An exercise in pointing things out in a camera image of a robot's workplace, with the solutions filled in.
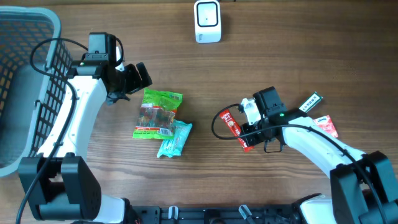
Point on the green snack bag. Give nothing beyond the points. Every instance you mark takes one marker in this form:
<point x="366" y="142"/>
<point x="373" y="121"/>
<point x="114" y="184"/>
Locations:
<point x="156" y="115"/>

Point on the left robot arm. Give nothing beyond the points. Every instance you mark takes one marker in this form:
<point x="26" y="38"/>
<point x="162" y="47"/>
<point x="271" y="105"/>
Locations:
<point x="57" y="181"/>

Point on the dark grey plastic basket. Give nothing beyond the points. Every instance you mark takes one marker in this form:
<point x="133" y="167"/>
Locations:
<point x="33" y="60"/>

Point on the red Nescafe stick sachet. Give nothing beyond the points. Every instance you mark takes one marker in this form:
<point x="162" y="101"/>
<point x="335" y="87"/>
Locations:
<point x="234" y="127"/>

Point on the red tissue pack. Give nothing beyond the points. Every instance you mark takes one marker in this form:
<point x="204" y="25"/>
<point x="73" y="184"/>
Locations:
<point x="326" y="124"/>

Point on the mint green pack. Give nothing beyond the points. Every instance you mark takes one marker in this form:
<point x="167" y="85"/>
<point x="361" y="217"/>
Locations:
<point x="174" y="147"/>

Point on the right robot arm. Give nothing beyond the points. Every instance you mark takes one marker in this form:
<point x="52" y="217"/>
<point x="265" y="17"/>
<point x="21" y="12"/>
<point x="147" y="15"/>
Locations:
<point x="363" y="186"/>

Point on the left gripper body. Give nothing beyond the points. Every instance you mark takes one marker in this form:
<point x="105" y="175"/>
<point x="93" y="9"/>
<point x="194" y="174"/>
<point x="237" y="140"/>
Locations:
<point x="129" y="81"/>

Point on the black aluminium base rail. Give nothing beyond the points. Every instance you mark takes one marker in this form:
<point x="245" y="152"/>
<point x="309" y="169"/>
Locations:
<point x="243" y="214"/>

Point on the white barcode scanner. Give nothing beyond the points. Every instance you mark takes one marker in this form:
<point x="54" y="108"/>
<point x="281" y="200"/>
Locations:
<point x="207" y="15"/>

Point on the green white carton box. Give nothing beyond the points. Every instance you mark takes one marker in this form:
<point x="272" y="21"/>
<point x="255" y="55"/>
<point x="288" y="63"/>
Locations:
<point x="311" y="102"/>

